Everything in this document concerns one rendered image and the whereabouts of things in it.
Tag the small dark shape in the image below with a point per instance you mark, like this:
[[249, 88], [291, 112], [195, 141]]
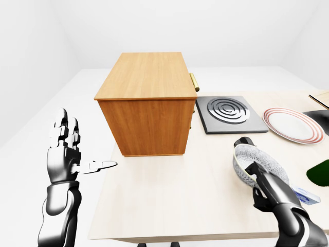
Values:
[[175, 244], [141, 245]]

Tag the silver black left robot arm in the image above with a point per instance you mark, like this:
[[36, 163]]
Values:
[[57, 213]]

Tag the wooden cabinet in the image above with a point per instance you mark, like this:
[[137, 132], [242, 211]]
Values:
[[145, 103]]

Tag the dark green object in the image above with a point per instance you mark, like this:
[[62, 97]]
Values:
[[320, 173]]

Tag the shiny black object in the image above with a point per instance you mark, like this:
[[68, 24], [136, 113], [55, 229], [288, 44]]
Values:
[[318, 117]]

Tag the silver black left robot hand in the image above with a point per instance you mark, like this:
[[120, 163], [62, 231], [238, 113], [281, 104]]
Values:
[[59, 159]]

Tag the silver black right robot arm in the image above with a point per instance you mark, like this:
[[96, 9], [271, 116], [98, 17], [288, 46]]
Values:
[[299, 227]]

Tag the blue white printed box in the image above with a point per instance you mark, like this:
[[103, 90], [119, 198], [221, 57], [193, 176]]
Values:
[[307, 196]]

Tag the flat dark stove plate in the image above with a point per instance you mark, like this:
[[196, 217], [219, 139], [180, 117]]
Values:
[[231, 115]]

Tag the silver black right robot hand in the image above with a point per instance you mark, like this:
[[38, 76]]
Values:
[[276, 189]]

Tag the grey white patterned bowl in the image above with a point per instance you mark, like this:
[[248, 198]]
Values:
[[264, 160]]

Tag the white plate with red rings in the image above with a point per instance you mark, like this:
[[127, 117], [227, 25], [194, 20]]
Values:
[[290, 126]]

